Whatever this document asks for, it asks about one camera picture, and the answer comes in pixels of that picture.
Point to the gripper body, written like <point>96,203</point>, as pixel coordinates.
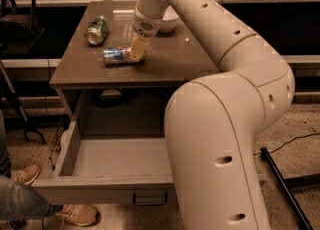
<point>144,26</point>

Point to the blue silver redbull can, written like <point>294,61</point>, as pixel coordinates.
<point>115,56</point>

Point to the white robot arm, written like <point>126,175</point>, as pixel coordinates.
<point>211,122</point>

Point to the green soda can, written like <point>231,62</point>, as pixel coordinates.
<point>97,30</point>

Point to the open grey top drawer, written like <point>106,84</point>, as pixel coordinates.
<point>108,154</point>

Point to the tan shoe near drawer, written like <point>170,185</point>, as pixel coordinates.
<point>80,215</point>

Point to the white ceramic bowl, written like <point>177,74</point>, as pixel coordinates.
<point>169,20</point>

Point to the dark bag on shelf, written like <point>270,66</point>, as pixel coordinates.
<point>19,33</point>

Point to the black tripod stand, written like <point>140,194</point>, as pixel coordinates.
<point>7,89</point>

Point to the tan shoe at left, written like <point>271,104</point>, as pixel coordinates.
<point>26,175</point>

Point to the blue jeans leg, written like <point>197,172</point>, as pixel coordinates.
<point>19,201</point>

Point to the black metal stand leg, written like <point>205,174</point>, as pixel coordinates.
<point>288,184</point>

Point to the black drawer handle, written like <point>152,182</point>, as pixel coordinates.
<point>151,200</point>

